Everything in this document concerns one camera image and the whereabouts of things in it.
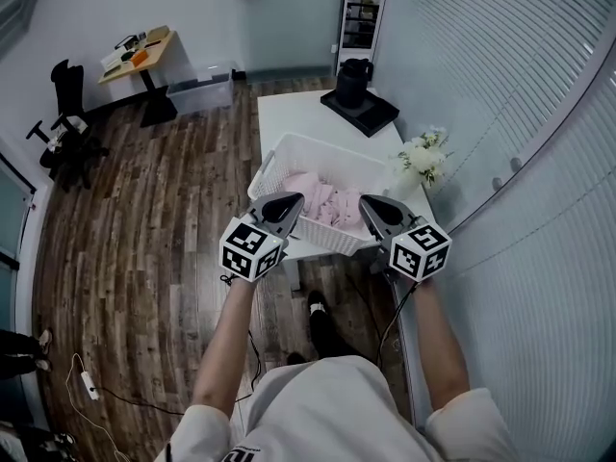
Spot white flat box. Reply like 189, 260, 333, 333
100, 47, 123, 72

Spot person's black trousers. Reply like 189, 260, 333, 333
307, 304, 377, 371

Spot pink clothes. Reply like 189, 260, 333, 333
283, 171, 368, 233

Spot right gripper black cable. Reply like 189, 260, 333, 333
376, 280, 418, 371

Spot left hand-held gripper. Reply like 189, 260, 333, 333
218, 191, 306, 284

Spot white low table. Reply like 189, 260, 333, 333
256, 88, 435, 294

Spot black jug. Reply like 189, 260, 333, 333
334, 58, 375, 111

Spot person's right forearm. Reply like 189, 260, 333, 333
412, 276, 471, 414

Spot black square tray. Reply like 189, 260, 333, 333
320, 87, 401, 140

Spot white laundry basket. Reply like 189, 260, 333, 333
246, 132, 394, 256

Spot black office chair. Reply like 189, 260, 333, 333
25, 59, 112, 193

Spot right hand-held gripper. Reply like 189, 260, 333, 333
358, 193, 453, 284

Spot person's left forearm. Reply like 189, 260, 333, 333
191, 275, 259, 407

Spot wooden desk black pedestal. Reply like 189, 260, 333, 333
96, 30, 180, 129

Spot white power strip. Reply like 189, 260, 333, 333
80, 370, 101, 402

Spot white shelf unit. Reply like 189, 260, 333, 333
335, 0, 392, 65

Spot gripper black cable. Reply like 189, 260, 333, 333
376, 280, 418, 371
219, 272, 264, 399

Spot person's cream t-shirt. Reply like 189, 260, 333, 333
152, 353, 520, 462

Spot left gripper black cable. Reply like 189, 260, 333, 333
219, 272, 264, 399

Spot white flower bouquet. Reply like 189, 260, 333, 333
391, 124, 454, 200

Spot black floor cable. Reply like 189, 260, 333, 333
95, 384, 187, 417

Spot white floor cable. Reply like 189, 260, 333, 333
64, 352, 132, 462

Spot clear plastic bin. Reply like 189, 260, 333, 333
166, 62, 237, 116

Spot white window blinds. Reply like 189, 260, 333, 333
372, 0, 616, 462

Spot black framed glass door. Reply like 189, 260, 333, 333
0, 140, 39, 278

